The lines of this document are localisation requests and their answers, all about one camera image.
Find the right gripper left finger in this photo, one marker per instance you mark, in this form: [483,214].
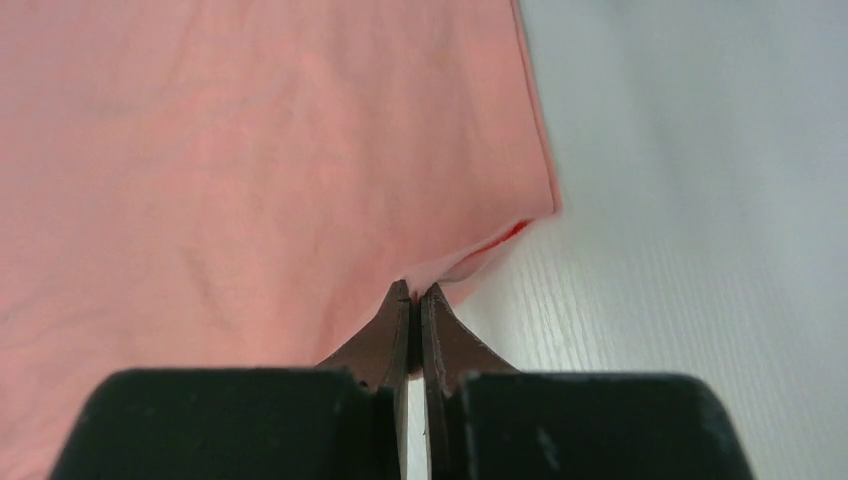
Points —
[337,420]

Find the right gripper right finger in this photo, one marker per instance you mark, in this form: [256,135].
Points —
[487,420]

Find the pink t shirt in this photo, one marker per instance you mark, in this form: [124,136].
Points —
[237,183]

